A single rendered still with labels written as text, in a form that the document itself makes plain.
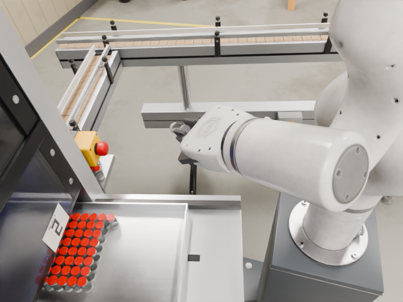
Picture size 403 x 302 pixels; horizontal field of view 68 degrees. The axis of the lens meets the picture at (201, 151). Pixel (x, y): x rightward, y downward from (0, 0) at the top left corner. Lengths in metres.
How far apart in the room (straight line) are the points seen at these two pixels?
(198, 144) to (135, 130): 1.95
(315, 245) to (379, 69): 0.56
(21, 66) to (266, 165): 0.47
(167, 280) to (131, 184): 1.35
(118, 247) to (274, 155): 0.57
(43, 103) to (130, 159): 1.55
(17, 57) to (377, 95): 0.56
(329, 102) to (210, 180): 1.50
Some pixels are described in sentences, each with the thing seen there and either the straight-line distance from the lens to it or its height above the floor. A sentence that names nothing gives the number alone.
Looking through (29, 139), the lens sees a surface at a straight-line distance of 0.64.
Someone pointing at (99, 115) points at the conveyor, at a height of 0.87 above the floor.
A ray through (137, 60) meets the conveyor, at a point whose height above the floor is 0.87.
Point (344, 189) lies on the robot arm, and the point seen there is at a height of 1.34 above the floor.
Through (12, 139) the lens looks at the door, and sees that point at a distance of 0.62.
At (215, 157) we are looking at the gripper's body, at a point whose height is 1.27.
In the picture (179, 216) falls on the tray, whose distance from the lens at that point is 0.82.
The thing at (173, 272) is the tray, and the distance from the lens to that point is 0.76.
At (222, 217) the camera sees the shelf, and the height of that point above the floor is 0.88.
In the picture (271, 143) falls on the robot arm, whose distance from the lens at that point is 0.34.
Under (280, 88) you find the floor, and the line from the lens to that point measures 2.69.
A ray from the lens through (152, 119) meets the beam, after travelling 1.67.
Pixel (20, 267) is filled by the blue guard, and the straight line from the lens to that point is 0.66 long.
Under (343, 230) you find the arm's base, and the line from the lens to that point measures 0.73.
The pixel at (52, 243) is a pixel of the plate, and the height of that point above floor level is 1.01.
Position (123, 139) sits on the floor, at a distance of 2.34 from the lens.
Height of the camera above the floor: 1.59
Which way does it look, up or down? 48 degrees down
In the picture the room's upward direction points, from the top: 6 degrees counter-clockwise
